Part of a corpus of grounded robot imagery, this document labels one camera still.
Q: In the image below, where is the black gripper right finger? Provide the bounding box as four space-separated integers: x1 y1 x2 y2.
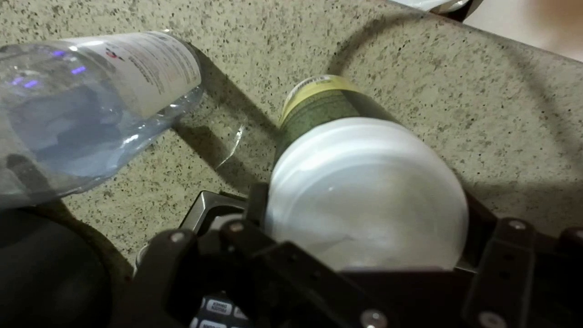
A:
461 192 583 328

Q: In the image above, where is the clear water bottle blue cap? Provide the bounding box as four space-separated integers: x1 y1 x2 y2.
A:
0 30 206 210

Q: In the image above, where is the green bottle with white lid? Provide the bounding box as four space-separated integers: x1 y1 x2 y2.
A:
262 73 472 274

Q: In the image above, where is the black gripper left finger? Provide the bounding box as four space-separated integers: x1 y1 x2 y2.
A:
111 181 390 328

